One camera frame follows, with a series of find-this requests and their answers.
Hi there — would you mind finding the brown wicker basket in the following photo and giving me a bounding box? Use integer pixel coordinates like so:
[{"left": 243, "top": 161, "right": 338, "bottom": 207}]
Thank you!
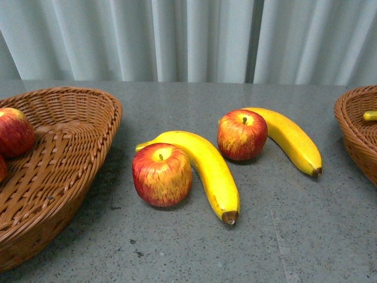
[
  {"left": 1, "top": 87, "right": 123, "bottom": 271},
  {"left": 334, "top": 85, "right": 376, "bottom": 185}
]

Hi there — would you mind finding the red yellow apple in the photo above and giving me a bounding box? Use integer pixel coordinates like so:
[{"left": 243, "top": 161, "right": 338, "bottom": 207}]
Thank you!
[
  {"left": 217, "top": 109, "right": 268, "bottom": 161},
  {"left": 132, "top": 143, "right": 193, "bottom": 208}
]

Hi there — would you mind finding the red yellow apple front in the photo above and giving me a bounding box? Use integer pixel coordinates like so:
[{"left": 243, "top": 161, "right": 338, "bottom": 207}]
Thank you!
[{"left": 132, "top": 143, "right": 193, "bottom": 208}]

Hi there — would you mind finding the left brown wicker basket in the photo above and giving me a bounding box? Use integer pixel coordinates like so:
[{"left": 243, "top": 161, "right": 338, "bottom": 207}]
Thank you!
[{"left": 1, "top": 87, "right": 123, "bottom": 271}]

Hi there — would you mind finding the yellow banana front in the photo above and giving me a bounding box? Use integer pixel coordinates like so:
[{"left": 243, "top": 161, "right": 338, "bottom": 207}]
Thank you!
[{"left": 135, "top": 130, "right": 240, "bottom": 225}]

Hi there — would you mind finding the red apple basket edge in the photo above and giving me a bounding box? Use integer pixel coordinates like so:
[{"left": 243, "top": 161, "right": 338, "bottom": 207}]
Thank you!
[{"left": 0, "top": 154, "right": 8, "bottom": 182}]

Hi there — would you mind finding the yellow banana in basket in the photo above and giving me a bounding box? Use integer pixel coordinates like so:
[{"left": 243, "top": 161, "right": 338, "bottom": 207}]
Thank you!
[{"left": 363, "top": 110, "right": 377, "bottom": 121}]

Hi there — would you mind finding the pale grey curtain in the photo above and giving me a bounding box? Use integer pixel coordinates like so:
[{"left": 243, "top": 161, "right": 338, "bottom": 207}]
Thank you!
[{"left": 1, "top": 1, "right": 376, "bottom": 85}]

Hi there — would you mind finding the right brown wicker basket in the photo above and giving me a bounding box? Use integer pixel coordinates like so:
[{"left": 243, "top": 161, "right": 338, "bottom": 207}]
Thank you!
[{"left": 334, "top": 85, "right": 376, "bottom": 185}]

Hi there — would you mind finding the yellow banana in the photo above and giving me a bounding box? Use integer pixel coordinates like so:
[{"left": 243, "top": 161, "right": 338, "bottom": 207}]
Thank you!
[
  {"left": 135, "top": 130, "right": 240, "bottom": 225},
  {"left": 247, "top": 107, "right": 323, "bottom": 177},
  {"left": 363, "top": 110, "right": 377, "bottom": 121}
]

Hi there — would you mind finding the red apple in basket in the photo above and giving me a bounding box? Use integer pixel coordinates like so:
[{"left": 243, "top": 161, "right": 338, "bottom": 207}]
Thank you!
[{"left": 1, "top": 107, "right": 35, "bottom": 159}]

